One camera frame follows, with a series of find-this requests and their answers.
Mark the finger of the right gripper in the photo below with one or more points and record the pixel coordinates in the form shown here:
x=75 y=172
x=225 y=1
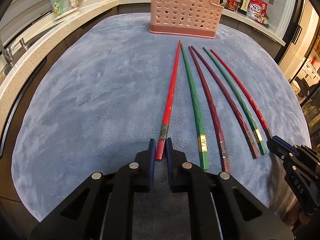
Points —
x=282 y=149

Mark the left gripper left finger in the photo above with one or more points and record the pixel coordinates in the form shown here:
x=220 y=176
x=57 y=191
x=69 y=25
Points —
x=101 y=207

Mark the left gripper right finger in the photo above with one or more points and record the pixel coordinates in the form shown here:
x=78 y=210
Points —
x=219 y=206

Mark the dark red faceted chopstick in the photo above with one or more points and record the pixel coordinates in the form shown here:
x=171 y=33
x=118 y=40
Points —
x=216 y=121

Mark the green chopstick gold band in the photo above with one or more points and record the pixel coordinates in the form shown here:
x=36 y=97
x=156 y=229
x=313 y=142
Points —
x=201 y=136

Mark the bright red chopstick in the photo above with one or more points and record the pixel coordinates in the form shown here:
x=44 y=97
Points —
x=168 y=106

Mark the person's right hand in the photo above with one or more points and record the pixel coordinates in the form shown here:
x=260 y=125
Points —
x=293 y=215

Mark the grey-blue plush table mat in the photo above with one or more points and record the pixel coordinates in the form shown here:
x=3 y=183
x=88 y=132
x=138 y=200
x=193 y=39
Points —
x=104 y=98

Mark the small green box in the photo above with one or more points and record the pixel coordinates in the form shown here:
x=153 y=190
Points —
x=266 y=21

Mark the cereal bag red white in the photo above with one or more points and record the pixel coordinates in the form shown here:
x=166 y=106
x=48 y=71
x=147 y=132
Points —
x=257 y=10

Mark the dark soy sauce bottle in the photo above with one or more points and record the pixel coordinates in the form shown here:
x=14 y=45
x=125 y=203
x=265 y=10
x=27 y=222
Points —
x=243 y=7

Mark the red snack packet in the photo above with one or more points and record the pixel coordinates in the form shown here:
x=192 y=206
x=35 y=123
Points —
x=232 y=5

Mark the pink perforated utensil holder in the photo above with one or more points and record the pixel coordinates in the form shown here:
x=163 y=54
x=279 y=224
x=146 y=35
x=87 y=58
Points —
x=194 y=18

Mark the chrome sink faucet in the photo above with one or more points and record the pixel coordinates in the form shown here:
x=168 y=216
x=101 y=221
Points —
x=11 y=58

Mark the green dish soap bottle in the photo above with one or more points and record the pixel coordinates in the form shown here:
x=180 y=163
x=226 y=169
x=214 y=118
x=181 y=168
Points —
x=57 y=8

